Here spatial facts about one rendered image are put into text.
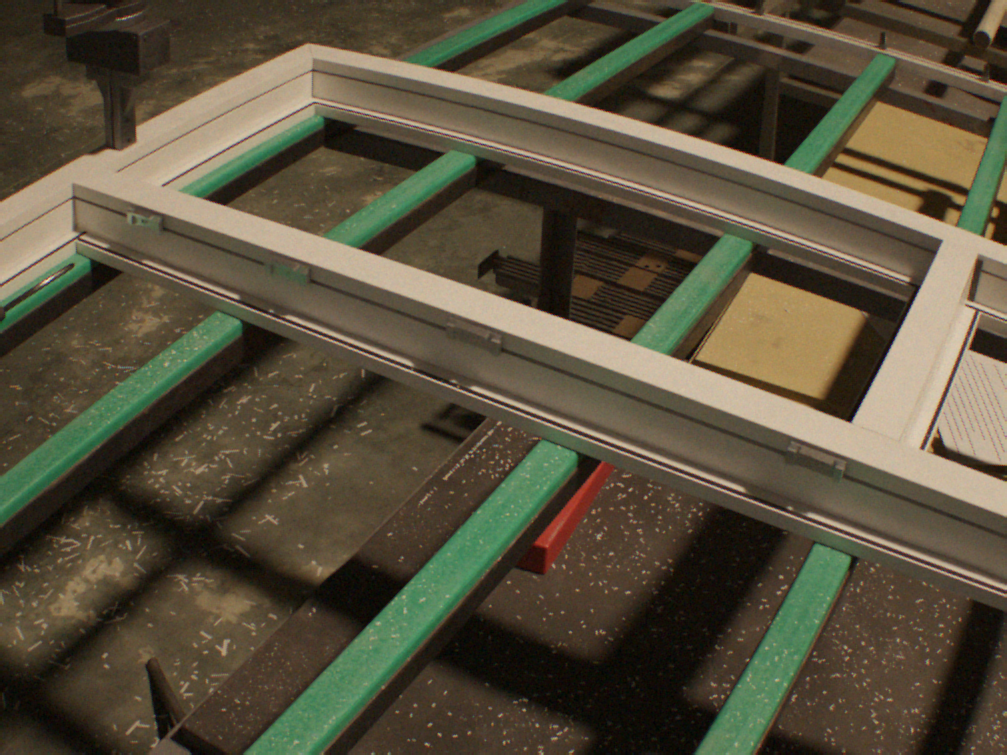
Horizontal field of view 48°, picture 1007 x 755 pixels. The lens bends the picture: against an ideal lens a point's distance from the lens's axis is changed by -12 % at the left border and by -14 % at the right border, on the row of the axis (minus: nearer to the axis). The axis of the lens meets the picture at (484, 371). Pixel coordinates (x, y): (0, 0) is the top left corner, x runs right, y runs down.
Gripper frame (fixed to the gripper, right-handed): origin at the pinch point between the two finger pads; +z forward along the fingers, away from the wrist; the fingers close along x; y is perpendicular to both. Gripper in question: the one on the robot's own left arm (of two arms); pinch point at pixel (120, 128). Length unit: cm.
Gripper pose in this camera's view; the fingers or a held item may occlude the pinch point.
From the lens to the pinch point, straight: 136.9
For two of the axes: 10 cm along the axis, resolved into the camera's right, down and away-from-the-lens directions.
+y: 5.2, -4.7, 7.2
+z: -0.4, 8.2, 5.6
